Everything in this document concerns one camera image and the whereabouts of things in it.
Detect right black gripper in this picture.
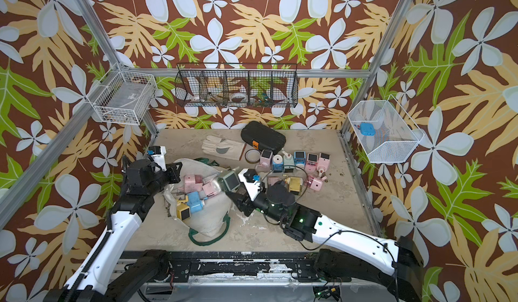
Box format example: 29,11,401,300
227,181,289,226

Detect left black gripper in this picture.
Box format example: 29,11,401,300
147,160,182,198

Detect blue pencil sharpener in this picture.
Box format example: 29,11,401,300
294,151,307,169
272,154,284,172

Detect green pencil sharpener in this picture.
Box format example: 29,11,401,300
282,151,295,173

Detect cream tote bag green handles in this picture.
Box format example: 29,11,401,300
163,158,232,247

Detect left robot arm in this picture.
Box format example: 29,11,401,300
44,159,182,301

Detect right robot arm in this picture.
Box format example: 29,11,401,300
226,183,424,301

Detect small yellow sharpener in bag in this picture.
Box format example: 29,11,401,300
176,202,191,221

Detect brown tape roll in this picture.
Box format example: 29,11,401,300
244,149,262,164

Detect cream work glove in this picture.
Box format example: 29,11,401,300
202,135,246,160

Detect black hard case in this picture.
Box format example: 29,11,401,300
241,121,286,154

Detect white tape roll in basket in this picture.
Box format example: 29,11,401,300
229,92,248,103

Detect blue object in basket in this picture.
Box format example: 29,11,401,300
359,123,376,136

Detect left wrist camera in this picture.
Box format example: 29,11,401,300
121,145,167,187

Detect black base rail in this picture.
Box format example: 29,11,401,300
135,251,352,283

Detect white wire basket left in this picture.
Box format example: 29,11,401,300
89,64,157,125

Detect white wire basket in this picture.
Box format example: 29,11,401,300
89,64,157,125
347,96,425,164

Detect black wire basket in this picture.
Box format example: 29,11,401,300
173,63,299,108

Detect white wire basket right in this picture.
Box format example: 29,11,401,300
347,96,425,164

